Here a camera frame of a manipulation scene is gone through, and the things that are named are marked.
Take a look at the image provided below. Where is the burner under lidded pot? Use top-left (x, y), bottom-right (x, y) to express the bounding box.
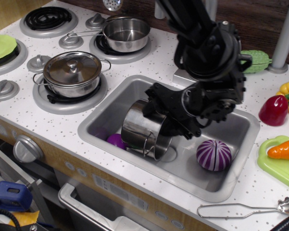
top-left (33, 74), bottom-right (108, 115)

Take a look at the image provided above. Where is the grey toy faucet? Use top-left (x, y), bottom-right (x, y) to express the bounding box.
top-left (172, 0), bottom-right (218, 89)

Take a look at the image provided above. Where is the grey oven dial knob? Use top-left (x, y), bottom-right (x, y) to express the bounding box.
top-left (13, 135), bottom-right (44, 163)

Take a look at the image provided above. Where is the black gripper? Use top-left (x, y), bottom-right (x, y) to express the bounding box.
top-left (142, 83), bottom-right (202, 141)

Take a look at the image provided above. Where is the grey oven door handle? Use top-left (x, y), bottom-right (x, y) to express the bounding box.
top-left (58, 183), bottom-right (163, 231)

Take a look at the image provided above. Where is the black coil burner back left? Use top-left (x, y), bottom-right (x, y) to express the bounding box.
top-left (20, 6), bottom-right (78, 39)

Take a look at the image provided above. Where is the burner under green plate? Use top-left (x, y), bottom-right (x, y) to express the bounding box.
top-left (0, 39), bottom-right (28, 75)

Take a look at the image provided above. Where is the grey sink basin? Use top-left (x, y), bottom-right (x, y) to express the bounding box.
top-left (78, 75), bottom-right (260, 202)

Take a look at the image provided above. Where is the burner under saucepan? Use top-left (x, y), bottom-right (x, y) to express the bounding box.
top-left (89, 36), bottom-right (151, 64)

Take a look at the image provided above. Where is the yellow cloth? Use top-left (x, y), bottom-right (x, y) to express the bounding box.
top-left (12, 211), bottom-right (40, 227)

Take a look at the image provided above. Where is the red toy pepper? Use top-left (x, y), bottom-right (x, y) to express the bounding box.
top-left (258, 95), bottom-right (289, 127)

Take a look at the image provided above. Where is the steel pot with lid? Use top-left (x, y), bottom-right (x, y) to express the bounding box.
top-left (32, 51), bottom-right (112, 98)

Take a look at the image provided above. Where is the green toy bitter gourd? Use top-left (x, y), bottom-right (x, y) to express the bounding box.
top-left (241, 50), bottom-right (272, 74)

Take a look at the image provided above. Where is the steel wire-handled spoon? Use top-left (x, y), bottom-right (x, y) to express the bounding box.
top-left (197, 197), bottom-right (289, 219)

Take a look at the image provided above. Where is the purple toy eggplant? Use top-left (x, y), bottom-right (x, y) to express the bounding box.
top-left (106, 133), bottom-right (127, 150)

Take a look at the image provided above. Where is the green toy plate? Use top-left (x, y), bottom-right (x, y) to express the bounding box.
top-left (0, 35), bottom-right (17, 59)

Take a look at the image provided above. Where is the orange toy carrot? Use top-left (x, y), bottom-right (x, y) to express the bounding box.
top-left (267, 141), bottom-right (289, 160)

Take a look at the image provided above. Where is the black cable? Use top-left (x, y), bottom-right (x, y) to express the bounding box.
top-left (0, 208), bottom-right (22, 231)

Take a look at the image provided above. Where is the steel slotted spoon hanging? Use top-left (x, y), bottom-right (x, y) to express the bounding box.
top-left (102, 0), bottom-right (124, 12)

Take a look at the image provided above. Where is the blue clamp tool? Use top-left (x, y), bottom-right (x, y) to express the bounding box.
top-left (0, 181), bottom-right (33, 212)

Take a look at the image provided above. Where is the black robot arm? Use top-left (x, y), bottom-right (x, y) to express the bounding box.
top-left (143, 0), bottom-right (252, 139)

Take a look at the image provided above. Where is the grey stove knob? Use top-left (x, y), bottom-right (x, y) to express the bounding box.
top-left (59, 33), bottom-right (84, 50)
top-left (85, 13), bottom-right (106, 30)
top-left (27, 54), bottom-right (51, 73)
top-left (0, 80), bottom-right (20, 101)

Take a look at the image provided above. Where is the grey post right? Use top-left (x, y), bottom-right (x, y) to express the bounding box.
top-left (267, 10), bottom-right (289, 74)

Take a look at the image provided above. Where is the grey post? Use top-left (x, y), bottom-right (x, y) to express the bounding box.
top-left (267, 10), bottom-right (289, 74)
top-left (154, 0), bottom-right (165, 19)

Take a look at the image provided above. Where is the steel saucepan with handle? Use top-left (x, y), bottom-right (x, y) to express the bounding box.
top-left (67, 18), bottom-right (151, 53)

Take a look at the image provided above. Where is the purple striped toy onion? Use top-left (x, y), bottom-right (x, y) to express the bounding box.
top-left (196, 140), bottom-right (232, 172)

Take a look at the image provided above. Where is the tall steel pot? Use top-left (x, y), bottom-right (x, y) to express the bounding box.
top-left (121, 100), bottom-right (172, 161)

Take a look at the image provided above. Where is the grey post back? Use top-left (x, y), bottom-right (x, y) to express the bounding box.
top-left (154, 0), bottom-right (165, 19)

